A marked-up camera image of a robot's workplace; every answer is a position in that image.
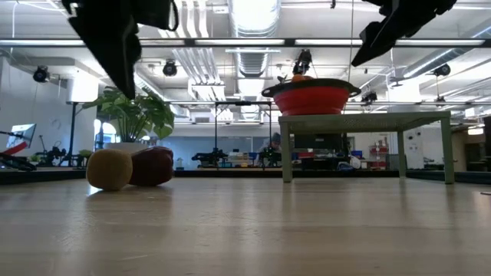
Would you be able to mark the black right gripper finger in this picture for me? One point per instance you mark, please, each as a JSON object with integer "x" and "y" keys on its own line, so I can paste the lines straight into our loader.
{"x": 387, "y": 38}
{"x": 374, "y": 34}

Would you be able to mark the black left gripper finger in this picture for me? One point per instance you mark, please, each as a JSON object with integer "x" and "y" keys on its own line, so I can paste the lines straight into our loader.
{"x": 111, "y": 46}

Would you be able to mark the orange tangerine with leaf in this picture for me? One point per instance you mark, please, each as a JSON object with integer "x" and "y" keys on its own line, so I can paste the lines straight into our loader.
{"x": 301, "y": 77}

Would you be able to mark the green perforated metal shelf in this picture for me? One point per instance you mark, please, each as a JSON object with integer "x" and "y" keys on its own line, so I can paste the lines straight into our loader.
{"x": 364, "y": 122}

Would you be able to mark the red collapsible colander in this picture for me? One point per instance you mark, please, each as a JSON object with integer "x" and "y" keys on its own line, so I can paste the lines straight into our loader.
{"x": 310, "y": 100}

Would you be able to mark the brown kiwi fruit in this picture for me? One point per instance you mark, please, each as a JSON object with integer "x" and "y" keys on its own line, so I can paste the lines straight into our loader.
{"x": 109, "y": 170}

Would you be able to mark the dark maroon fruit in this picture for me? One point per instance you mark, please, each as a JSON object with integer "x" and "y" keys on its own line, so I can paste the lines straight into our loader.
{"x": 153, "y": 166}

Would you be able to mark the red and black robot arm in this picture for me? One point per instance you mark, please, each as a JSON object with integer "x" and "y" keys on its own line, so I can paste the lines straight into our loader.
{"x": 15, "y": 161}

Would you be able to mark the small black robot arm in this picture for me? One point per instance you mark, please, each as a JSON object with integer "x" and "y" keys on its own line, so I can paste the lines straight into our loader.
{"x": 210, "y": 157}
{"x": 53, "y": 155}
{"x": 270, "y": 157}

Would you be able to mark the green plant in white pot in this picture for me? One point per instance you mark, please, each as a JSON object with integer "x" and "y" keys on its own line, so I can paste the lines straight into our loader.
{"x": 130, "y": 111}

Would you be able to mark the blue storage bin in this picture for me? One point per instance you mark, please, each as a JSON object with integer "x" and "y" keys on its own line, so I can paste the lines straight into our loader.
{"x": 356, "y": 154}

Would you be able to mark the tilted silver monitor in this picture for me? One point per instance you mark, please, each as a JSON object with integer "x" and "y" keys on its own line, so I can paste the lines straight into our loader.
{"x": 24, "y": 134}

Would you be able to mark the person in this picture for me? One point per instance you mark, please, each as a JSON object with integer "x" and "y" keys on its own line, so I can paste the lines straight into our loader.
{"x": 273, "y": 142}

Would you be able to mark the black metal rack frame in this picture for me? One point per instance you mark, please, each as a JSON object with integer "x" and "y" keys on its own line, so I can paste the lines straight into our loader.
{"x": 243, "y": 103}

